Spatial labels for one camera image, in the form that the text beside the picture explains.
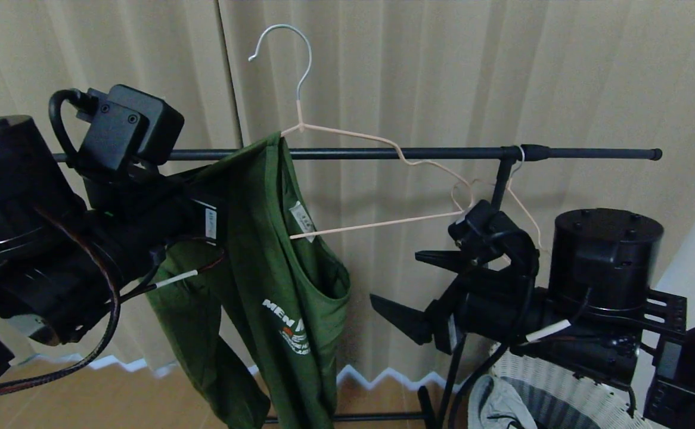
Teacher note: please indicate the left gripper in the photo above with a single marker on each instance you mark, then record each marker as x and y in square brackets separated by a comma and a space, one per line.
[85, 262]

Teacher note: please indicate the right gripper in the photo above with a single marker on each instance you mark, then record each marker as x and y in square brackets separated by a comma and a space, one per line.
[502, 316]

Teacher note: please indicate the green long-sleeved shirt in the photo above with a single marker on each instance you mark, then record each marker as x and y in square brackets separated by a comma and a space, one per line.
[276, 268]

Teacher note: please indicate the pink clothes hanger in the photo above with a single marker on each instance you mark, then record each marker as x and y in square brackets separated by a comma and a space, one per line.
[347, 134]
[526, 214]

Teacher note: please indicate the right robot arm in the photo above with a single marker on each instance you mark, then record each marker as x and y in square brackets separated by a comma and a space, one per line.
[604, 256]

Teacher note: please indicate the black clothes rack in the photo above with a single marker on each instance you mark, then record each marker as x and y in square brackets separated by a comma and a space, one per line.
[383, 154]

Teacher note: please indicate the white laundry basket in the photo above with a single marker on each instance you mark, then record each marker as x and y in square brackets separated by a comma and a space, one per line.
[562, 381]

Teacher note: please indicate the pale grey garment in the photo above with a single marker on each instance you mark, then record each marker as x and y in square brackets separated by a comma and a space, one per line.
[496, 405]

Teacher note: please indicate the beige curtain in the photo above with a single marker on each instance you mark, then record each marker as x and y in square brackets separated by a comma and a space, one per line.
[413, 71]

